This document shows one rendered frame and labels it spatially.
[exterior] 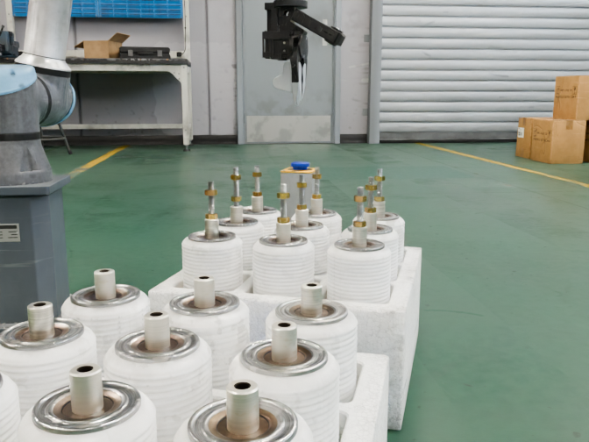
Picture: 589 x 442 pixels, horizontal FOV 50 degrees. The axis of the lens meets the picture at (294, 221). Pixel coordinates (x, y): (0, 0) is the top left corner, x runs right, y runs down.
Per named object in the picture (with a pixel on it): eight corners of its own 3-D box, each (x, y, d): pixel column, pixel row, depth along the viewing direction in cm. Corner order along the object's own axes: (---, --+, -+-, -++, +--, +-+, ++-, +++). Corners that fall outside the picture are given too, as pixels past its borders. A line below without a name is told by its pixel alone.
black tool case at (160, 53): (120, 61, 559) (119, 49, 557) (168, 61, 569) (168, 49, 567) (119, 59, 526) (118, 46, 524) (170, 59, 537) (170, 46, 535)
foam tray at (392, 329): (152, 399, 100) (147, 290, 97) (235, 317, 137) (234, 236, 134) (400, 431, 91) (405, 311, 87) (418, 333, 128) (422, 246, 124)
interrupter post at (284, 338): (266, 365, 54) (266, 328, 53) (274, 354, 56) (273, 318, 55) (294, 367, 53) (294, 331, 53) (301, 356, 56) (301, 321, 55)
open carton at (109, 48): (90, 61, 571) (88, 35, 566) (132, 61, 566) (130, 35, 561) (74, 60, 541) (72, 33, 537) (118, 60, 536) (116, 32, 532)
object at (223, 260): (255, 345, 104) (254, 238, 100) (206, 361, 98) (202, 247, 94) (223, 329, 111) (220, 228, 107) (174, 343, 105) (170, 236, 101)
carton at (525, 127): (551, 155, 498) (554, 117, 492) (567, 158, 475) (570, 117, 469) (514, 155, 496) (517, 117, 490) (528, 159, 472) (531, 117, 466)
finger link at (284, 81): (275, 105, 136) (274, 61, 134) (301, 105, 134) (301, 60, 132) (271, 106, 133) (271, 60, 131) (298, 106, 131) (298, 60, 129)
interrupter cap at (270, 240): (258, 249, 94) (258, 245, 94) (259, 238, 101) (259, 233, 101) (308, 249, 94) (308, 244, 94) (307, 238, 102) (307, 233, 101)
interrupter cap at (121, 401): (8, 431, 43) (7, 422, 43) (70, 383, 50) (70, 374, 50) (109, 445, 42) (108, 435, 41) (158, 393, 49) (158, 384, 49)
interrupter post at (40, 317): (23, 341, 59) (20, 307, 58) (39, 331, 61) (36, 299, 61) (46, 343, 58) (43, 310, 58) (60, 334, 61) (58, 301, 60)
